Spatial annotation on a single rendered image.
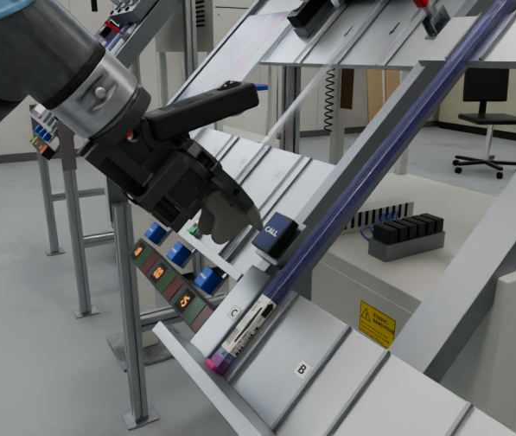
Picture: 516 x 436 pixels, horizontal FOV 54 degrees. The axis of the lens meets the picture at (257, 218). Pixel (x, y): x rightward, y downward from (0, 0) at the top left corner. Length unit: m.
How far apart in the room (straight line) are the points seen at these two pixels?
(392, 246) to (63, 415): 1.09
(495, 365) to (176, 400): 1.23
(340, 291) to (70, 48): 0.72
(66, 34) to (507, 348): 0.46
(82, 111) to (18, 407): 1.36
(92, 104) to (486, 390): 0.43
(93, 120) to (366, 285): 0.63
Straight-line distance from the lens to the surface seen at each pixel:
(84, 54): 0.45
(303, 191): 0.68
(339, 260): 0.99
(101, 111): 0.46
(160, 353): 1.82
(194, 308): 0.71
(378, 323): 0.94
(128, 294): 1.36
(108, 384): 1.74
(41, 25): 0.45
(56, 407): 1.69
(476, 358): 0.51
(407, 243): 1.00
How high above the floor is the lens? 1.00
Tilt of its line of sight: 18 degrees down
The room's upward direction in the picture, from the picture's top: straight up
